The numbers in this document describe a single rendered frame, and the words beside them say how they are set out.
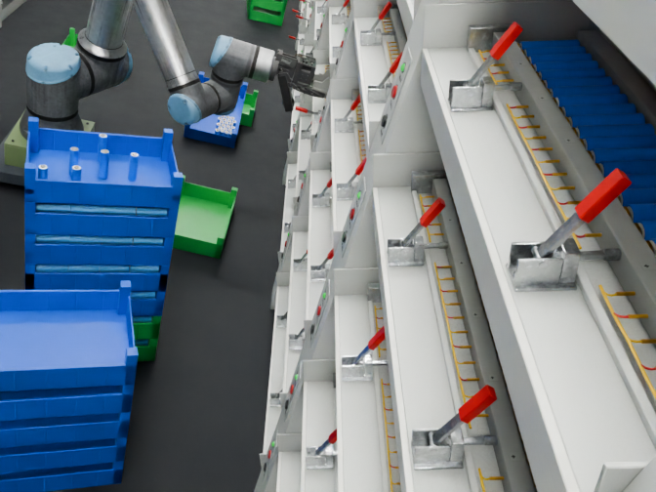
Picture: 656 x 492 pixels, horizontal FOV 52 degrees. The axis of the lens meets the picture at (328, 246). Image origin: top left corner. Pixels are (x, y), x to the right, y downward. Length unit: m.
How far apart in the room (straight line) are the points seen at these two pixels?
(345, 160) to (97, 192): 0.50
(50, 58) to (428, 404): 1.78
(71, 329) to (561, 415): 1.13
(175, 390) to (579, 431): 1.42
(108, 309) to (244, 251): 0.82
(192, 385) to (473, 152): 1.26
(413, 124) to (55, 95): 1.50
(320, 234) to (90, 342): 0.52
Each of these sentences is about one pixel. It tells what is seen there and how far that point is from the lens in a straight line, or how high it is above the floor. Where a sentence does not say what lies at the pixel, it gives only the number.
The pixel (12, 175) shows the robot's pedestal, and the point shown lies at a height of 0.06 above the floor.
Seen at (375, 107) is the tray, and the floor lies 0.89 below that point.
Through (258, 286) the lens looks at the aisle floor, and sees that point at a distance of 2.05.
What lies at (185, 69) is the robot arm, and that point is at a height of 0.57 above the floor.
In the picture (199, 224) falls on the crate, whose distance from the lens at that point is 2.24.
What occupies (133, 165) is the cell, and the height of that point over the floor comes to 0.53.
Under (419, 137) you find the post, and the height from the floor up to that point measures 0.97.
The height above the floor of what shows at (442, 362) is 0.90.
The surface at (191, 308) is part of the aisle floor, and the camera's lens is 1.93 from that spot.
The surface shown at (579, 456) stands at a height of 1.08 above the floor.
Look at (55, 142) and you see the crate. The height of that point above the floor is 0.50.
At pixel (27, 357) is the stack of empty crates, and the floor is 0.32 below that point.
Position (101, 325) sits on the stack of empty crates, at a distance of 1.41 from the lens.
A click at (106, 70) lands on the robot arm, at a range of 2.28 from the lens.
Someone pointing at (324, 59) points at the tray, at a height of 0.52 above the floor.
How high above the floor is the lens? 1.32
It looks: 35 degrees down
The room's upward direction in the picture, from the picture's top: 18 degrees clockwise
